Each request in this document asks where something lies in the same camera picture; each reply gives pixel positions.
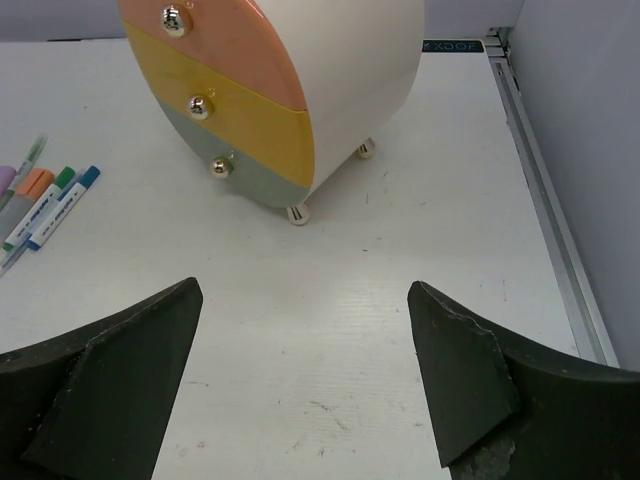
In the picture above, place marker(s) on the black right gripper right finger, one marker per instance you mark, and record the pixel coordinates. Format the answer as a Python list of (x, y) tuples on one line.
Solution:
[(503, 406)]

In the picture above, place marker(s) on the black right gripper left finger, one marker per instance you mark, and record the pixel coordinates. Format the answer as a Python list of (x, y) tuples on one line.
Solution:
[(95, 402)]

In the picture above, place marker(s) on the orange cap highlighter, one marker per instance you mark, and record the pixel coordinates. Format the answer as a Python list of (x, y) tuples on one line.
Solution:
[(26, 194)]

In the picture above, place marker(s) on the purple cap highlighter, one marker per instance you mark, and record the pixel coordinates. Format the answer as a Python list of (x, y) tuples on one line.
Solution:
[(7, 177)]

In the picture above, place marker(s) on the grey-green bottom drawer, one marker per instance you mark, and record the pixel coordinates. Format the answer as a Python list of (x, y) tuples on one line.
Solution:
[(248, 177)]

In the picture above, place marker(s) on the blue cap white marker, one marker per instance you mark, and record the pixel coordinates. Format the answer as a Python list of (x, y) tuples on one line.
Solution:
[(62, 208)]

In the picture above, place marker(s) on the green cap white marker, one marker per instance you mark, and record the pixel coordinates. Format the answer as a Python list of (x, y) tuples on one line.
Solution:
[(60, 182)]

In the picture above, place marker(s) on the thin green pen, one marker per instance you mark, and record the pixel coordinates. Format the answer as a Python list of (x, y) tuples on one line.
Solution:
[(24, 169)]

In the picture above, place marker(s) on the yellow middle drawer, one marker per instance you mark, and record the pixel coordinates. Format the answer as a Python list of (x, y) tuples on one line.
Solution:
[(277, 137)]

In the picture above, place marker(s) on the cream round drawer cabinet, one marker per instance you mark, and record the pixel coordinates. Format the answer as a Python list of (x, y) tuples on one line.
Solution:
[(356, 62)]

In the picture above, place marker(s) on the dark XDOF logo sticker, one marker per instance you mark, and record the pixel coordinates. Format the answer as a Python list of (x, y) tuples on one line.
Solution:
[(451, 46)]

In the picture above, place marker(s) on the pink top drawer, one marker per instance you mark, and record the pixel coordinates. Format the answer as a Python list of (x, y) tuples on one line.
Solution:
[(233, 38)]

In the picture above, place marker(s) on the aluminium table edge rail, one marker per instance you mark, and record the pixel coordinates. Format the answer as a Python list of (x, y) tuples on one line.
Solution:
[(587, 325)]

